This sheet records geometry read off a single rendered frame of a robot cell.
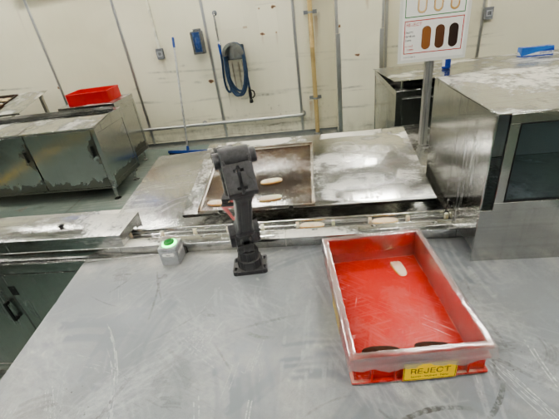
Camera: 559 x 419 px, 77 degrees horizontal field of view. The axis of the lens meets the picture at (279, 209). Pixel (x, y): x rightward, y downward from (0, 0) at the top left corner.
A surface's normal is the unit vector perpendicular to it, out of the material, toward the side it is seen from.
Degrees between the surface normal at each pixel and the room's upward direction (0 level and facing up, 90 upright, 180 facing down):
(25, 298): 90
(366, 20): 90
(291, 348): 0
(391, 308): 0
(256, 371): 0
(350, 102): 90
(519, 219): 90
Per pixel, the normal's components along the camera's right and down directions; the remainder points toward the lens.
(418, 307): -0.11, -0.86
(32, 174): -0.07, 0.51
